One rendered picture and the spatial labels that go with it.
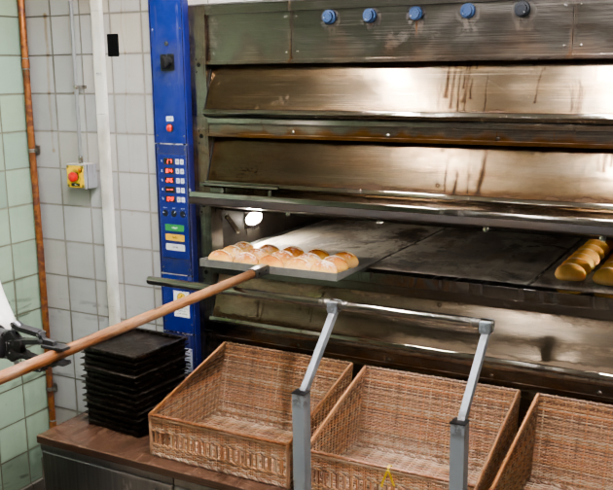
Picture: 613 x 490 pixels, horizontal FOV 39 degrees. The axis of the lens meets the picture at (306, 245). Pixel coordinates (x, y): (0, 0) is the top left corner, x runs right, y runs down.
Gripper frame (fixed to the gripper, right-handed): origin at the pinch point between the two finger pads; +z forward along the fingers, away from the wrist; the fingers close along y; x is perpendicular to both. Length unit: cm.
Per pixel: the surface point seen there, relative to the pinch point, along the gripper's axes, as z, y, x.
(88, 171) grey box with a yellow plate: -88, -28, -113
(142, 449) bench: -32, 62, -71
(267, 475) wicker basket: 20, 58, -67
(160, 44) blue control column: -51, -77, -115
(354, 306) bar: 45, 2, -79
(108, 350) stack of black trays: -52, 31, -79
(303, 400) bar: 39, 25, -57
